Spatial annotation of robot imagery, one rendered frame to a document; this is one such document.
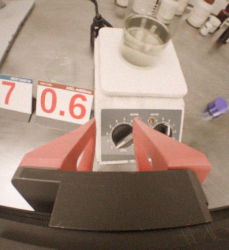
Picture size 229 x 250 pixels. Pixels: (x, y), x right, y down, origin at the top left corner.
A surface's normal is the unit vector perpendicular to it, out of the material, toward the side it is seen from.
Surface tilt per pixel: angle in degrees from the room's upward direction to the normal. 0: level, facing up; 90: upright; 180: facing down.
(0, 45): 0
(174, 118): 30
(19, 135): 0
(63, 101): 40
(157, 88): 0
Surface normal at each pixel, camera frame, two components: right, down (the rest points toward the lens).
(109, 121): 0.16, 0.21
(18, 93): 0.01, 0.36
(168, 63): 0.15, -0.31
